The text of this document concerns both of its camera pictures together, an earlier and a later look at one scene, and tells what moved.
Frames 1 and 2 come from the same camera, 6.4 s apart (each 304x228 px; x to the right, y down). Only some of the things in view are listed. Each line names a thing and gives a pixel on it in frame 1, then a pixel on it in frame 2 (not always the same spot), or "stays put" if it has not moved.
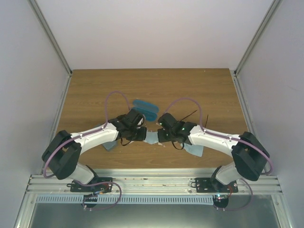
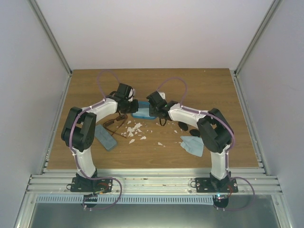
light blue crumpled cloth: [194, 149] stays put
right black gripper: [162, 138] to [151, 112]
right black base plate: [206, 185] stays put
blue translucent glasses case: [149, 110] stays put
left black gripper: [142, 137] to [135, 108]
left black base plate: [76, 187] stays put
